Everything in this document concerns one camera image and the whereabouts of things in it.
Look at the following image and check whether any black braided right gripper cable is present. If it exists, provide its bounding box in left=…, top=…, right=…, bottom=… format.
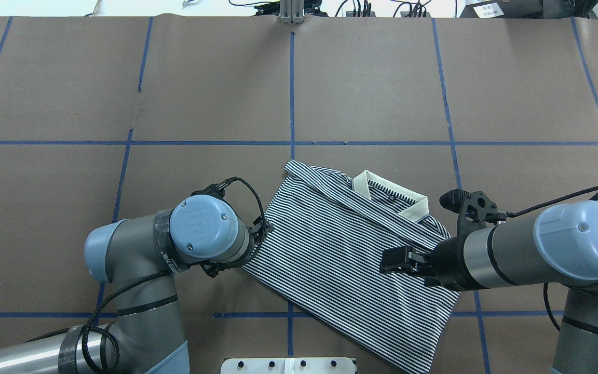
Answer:
left=501, top=173, right=598, bottom=333

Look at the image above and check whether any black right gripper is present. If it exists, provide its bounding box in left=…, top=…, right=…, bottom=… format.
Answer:
left=379, top=190, right=507, bottom=290

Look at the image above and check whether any aluminium frame post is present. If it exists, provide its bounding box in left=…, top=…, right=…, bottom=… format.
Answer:
left=278, top=0, right=305, bottom=24

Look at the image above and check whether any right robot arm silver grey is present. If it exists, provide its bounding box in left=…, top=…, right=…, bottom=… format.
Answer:
left=379, top=189, right=598, bottom=373

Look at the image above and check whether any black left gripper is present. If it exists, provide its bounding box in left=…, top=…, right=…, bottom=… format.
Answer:
left=190, top=184, right=275, bottom=278

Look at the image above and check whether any navy white striped polo shirt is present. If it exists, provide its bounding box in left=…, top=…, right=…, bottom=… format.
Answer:
left=244, top=159, right=459, bottom=373

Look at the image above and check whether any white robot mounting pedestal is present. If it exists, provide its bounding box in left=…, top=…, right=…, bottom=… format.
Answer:
left=220, top=357, right=358, bottom=373

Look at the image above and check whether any black box with label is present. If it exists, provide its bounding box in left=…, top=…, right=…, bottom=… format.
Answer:
left=457, top=1, right=543, bottom=19

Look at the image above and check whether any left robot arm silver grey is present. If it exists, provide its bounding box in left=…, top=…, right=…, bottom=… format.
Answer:
left=0, top=177, right=273, bottom=373

